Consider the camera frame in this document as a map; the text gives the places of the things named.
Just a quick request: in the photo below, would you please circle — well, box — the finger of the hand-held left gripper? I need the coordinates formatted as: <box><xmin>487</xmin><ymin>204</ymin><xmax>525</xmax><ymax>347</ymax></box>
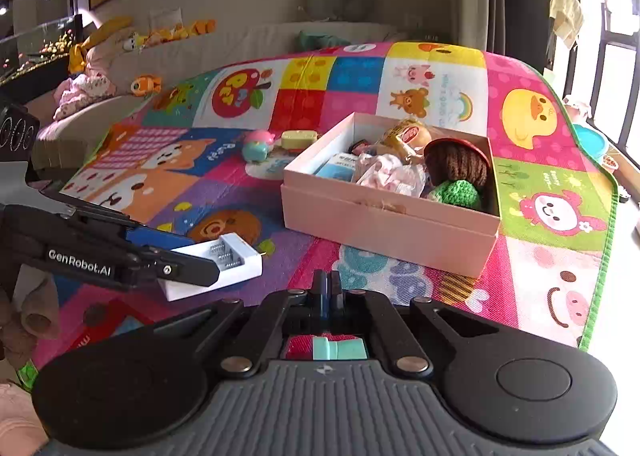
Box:
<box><xmin>117</xmin><ymin>245</ymin><xmax>222</xmax><ymax>293</ymax></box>
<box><xmin>42</xmin><ymin>186</ymin><xmax>197</xmax><ymax>249</ymax></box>

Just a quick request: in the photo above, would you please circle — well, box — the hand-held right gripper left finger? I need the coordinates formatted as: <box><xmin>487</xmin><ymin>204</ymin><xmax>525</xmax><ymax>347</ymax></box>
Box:
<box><xmin>145</xmin><ymin>270</ymin><xmax>329</xmax><ymax>379</ymax></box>

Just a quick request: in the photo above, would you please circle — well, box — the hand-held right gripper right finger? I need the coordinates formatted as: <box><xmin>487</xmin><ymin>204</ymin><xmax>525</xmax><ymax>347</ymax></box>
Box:
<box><xmin>328</xmin><ymin>270</ymin><xmax>506</xmax><ymax>379</ymax></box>

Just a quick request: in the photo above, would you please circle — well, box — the white battery charger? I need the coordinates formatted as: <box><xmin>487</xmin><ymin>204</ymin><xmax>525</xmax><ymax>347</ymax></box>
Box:
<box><xmin>159</xmin><ymin>232</ymin><xmax>266</xmax><ymax>302</ymax></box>

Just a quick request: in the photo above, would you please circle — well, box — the pink cardboard box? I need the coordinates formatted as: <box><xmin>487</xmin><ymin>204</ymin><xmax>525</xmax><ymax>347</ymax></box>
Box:
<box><xmin>280</xmin><ymin>111</ymin><xmax>502</xmax><ymax>279</ymax></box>

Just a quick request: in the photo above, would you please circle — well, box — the pink and white cloth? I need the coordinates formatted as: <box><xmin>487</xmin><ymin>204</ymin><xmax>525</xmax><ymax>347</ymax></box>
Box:
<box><xmin>352</xmin><ymin>151</ymin><xmax>426</xmax><ymax>197</ymax></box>

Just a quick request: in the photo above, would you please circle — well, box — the toy bread bun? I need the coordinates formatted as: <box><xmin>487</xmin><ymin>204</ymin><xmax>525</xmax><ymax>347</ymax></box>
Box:
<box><xmin>382</xmin><ymin>119</ymin><xmax>433</xmax><ymax>152</ymax></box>

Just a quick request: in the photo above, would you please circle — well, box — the person's left hand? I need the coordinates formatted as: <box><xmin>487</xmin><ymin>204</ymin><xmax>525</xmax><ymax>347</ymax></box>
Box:
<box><xmin>0</xmin><ymin>279</ymin><xmax>62</xmax><ymax>362</ymax></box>

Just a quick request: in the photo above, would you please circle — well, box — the teal plastic block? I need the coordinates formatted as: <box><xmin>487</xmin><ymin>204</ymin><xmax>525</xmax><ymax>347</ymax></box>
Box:
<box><xmin>312</xmin><ymin>336</ymin><xmax>368</xmax><ymax>362</ymax></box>

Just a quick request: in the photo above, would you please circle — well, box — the red flat box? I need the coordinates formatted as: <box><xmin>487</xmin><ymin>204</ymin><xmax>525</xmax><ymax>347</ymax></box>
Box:
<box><xmin>70</xmin><ymin>299</ymin><xmax>156</xmax><ymax>352</ymax></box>

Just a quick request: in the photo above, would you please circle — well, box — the blue and white packet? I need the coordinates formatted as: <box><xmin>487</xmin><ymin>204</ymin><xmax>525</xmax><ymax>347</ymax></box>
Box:
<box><xmin>314</xmin><ymin>152</ymin><xmax>362</xmax><ymax>182</ymax></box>

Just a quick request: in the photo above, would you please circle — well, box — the pink and teal round toy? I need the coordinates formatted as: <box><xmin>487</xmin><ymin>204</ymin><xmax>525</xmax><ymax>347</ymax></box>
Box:
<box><xmin>242</xmin><ymin>130</ymin><xmax>276</xmax><ymax>164</ymax></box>

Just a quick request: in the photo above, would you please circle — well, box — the pink patterned plush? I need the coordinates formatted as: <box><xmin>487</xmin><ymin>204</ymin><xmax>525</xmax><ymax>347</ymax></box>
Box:
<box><xmin>52</xmin><ymin>74</ymin><xmax>116</xmax><ymax>121</ymax></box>

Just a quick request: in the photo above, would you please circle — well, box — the orange clownfish plush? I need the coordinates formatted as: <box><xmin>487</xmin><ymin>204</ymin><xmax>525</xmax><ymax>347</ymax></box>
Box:
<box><xmin>131</xmin><ymin>75</ymin><xmax>163</xmax><ymax>96</ymax></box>

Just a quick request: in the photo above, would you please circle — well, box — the green crochet toy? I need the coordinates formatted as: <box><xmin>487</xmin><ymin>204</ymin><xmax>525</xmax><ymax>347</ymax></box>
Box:
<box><xmin>425</xmin><ymin>179</ymin><xmax>483</xmax><ymax>211</ymax></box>

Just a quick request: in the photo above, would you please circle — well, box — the yellow-green toy box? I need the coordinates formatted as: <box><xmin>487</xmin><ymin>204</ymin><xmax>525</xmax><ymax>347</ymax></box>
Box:
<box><xmin>280</xmin><ymin>129</ymin><xmax>318</xmax><ymax>153</ymax></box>

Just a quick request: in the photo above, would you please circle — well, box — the brown yarn doll red hat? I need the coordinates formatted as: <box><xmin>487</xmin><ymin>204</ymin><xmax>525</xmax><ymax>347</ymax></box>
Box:
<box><xmin>422</xmin><ymin>137</ymin><xmax>492</xmax><ymax>189</ymax></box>

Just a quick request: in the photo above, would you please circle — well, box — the colourful printed play mat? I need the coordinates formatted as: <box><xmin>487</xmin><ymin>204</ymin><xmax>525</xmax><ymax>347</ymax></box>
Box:
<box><xmin>15</xmin><ymin>40</ymin><xmax>621</xmax><ymax>387</ymax></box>

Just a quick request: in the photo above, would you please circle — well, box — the glass cabinet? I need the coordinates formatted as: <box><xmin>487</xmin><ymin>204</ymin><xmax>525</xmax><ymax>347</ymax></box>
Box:
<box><xmin>0</xmin><ymin>0</ymin><xmax>83</xmax><ymax>102</ymax></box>

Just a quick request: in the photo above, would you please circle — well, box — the row of yellow plush toys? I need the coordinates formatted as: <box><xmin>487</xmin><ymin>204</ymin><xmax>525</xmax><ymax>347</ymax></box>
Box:
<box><xmin>122</xmin><ymin>19</ymin><xmax>217</xmax><ymax>50</ymax></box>

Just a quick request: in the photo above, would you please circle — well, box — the yellow long plush toy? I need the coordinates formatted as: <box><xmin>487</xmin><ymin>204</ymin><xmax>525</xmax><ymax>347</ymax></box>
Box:
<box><xmin>67</xmin><ymin>16</ymin><xmax>133</xmax><ymax>73</ymax></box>

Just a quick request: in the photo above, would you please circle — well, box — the teal cloth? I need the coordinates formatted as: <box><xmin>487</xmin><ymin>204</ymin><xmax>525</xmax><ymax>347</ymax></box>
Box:
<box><xmin>295</xmin><ymin>30</ymin><xmax>351</xmax><ymax>51</ymax></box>

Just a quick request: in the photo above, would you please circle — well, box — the blue plastic basin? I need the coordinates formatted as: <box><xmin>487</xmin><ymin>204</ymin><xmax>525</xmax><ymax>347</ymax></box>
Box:
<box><xmin>570</xmin><ymin>123</ymin><xmax>608</xmax><ymax>162</ymax></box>

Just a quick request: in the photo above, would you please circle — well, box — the pink bucket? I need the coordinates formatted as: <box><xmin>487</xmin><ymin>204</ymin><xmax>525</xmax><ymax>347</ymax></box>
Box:
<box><xmin>562</xmin><ymin>95</ymin><xmax>593</xmax><ymax>124</ymax></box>

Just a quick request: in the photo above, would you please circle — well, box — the dark curtain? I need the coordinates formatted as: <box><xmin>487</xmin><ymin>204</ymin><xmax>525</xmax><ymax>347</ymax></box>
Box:
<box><xmin>457</xmin><ymin>0</ymin><xmax>553</xmax><ymax>72</ymax></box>

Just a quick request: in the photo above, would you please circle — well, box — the beige hanging towel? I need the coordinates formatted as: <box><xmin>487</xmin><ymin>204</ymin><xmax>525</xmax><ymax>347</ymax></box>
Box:
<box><xmin>549</xmin><ymin>0</ymin><xmax>585</xmax><ymax>50</ymax></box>

